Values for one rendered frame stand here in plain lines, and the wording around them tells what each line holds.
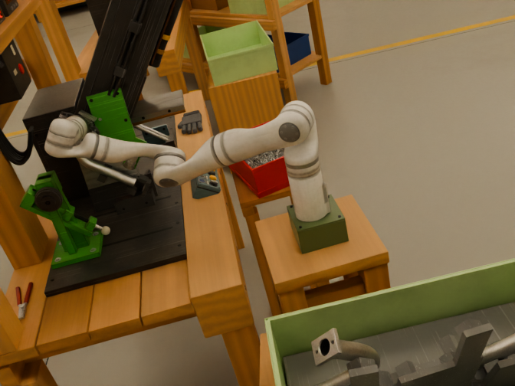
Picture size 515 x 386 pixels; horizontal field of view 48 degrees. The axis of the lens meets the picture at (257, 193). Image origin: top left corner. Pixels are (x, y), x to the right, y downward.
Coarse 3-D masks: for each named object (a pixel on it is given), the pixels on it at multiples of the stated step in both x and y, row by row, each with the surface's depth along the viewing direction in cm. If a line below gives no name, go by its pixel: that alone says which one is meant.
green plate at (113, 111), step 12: (96, 96) 188; (108, 96) 188; (120, 96) 189; (96, 108) 189; (108, 108) 189; (120, 108) 190; (96, 120) 190; (108, 120) 190; (120, 120) 191; (108, 132) 191; (120, 132) 192; (132, 132) 192
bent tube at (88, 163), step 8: (80, 112) 185; (88, 120) 187; (80, 160) 190; (88, 160) 190; (96, 168) 191; (104, 168) 191; (112, 168) 193; (112, 176) 192; (120, 176) 192; (128, 176) 193; (128, 184) 193
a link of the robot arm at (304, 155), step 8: (288, 104) 150; (296, 104) 149; (304, 104) 150; (280, 112) 149; (304, 112) 147; (312, 112) 150; (312, 120) 150; (312, 128) 153; (312, 136) 154; (304, 144) 154; (312, 144) 154; (288, 152) 155; (296, 152) 154; (304, 152) 153; (312, 152) 153; (288, 160) 153; (296, 160) 152; (304, 160) 152; (312, 160) 153
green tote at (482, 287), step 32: (416, 288) 128; (448, 288) 129; (480, 288) 130; (512, 288) 131; (288, 320) 129; (320, 320) 130; (352, 320) 131; (384, 320) 132; (416, 320) 133; (288, 352) 134
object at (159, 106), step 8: (160, 96) 215; (168, 96) 213; (176, 96) 211; (136, 104) 213; (144, 104) 212; (152, 104) 210; (160, 104) 208; (168, 104) 206; (176, 104) 205; (184, 104) 207; (136, 112) 207; (144, 112) 205; (152, 112) 204; (160, 112) 203; (168, 112) 204; (176, 112) 204; (184, 112) 205; (136, 120) 203; (144, 120) 204; (152, 120) 204
